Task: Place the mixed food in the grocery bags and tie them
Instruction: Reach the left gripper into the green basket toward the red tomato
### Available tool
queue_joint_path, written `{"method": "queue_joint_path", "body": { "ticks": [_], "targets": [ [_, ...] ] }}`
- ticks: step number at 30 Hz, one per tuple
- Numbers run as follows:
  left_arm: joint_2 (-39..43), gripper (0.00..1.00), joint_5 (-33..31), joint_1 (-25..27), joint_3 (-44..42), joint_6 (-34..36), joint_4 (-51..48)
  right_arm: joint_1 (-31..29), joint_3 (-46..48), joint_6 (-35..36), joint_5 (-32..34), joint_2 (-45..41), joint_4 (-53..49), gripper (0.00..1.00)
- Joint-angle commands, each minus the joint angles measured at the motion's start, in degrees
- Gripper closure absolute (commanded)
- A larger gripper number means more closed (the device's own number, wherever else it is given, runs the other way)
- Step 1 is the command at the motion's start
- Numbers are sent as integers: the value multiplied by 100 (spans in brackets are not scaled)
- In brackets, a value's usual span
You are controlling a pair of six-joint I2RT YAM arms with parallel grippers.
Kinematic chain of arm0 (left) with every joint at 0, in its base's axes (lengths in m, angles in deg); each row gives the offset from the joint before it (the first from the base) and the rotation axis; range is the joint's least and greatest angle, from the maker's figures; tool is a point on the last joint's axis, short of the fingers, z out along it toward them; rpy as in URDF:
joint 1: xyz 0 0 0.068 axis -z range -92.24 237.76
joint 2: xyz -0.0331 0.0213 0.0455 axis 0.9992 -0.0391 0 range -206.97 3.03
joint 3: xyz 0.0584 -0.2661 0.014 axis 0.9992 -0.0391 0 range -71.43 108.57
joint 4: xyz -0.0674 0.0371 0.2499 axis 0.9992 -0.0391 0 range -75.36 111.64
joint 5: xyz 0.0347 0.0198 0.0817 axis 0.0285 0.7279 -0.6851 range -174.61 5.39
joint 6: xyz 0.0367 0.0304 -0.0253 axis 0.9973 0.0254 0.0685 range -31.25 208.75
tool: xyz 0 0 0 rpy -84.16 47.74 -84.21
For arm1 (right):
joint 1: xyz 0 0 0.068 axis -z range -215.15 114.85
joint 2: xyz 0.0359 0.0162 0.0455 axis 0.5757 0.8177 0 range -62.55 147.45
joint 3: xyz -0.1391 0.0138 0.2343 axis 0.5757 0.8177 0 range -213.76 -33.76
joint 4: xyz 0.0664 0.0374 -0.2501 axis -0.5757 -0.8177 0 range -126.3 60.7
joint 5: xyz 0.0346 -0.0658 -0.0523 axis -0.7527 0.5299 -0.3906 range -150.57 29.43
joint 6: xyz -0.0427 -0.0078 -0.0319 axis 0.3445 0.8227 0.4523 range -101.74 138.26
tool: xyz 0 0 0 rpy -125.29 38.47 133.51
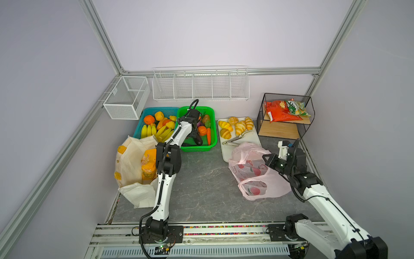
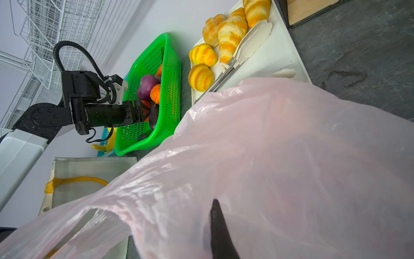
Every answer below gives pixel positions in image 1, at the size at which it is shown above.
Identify dark purple toy eggplant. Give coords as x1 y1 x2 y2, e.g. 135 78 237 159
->
190 131 203 146

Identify yellow-orange toy citrus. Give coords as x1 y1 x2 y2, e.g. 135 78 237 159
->
154 111 165 122

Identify green snack bag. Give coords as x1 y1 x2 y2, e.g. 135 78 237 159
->
285 99 311 117

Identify brown toy potato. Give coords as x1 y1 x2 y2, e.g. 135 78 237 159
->
202 114 211 128

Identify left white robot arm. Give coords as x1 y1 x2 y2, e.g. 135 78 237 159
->
139 99 203 241

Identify striped toy bread loaf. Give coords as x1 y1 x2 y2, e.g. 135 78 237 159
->
218 120 233 132

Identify pink plastic grocery bag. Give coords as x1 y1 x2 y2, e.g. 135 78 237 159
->
229 142 291 201

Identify orange toy pumpkin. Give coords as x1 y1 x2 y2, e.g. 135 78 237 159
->
197 126 208 137

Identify white mesh wall basket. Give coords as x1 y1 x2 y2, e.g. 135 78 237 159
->
103 76 150 120

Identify black wire snack rack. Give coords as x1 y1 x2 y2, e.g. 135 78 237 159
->
256 93 315 140

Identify red chip bag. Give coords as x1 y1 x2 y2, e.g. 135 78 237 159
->
265 100 302 122

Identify orange toy tangerine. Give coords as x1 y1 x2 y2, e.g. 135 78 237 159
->
143 115 155 125

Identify yellow toy banana bunch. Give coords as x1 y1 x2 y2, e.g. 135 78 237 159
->
139 125 174 142

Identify green plastic basket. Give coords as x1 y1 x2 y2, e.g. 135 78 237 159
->
181 106 217 152

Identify toy croissant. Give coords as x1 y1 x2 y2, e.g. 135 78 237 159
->
235 120 247 137

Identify white canvas tote bag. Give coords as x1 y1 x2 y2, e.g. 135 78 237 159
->
114 136 158 208

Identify yellow snack bag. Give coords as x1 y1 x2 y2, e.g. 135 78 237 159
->
141 148 157 182

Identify toy bread bun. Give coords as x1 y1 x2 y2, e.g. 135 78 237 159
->
228 117 239 126

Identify orange toy carrot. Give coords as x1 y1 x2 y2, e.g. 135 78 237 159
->
206 128 211 146

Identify striped toy bread roll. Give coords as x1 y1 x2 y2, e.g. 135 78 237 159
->
220 128 231 140

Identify metal bread tongs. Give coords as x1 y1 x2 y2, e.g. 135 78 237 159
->
222 130 253 146

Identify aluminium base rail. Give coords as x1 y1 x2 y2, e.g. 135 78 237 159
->
87 221 327 247

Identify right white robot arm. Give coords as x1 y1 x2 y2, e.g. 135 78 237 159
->
263 139 388 259

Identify yellow toy lemon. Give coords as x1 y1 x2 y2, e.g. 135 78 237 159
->
166 121 175 130

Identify white wire wall shelf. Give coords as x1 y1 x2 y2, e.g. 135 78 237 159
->
152 66 250 101

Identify teal plastic basket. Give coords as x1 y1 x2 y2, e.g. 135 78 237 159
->
133 107 179 139

